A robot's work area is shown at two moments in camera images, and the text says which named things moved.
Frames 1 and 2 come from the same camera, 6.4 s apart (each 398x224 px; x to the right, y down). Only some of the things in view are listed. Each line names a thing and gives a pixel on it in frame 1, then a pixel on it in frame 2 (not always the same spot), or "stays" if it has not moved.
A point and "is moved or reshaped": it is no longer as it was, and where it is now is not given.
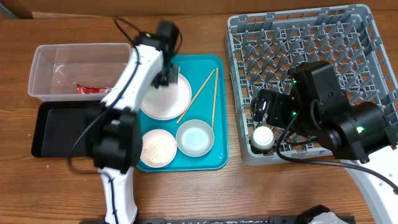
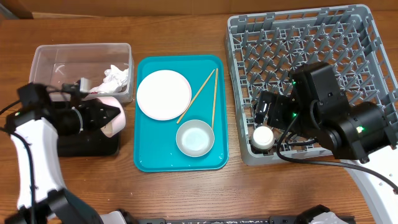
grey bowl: [195, 138] stays
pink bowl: [160, 148] is moved or reshaped
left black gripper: [173, 77] -> [101, 118]
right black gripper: [259, 109] stays
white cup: [263, 137] stays
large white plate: [167, 101] stays
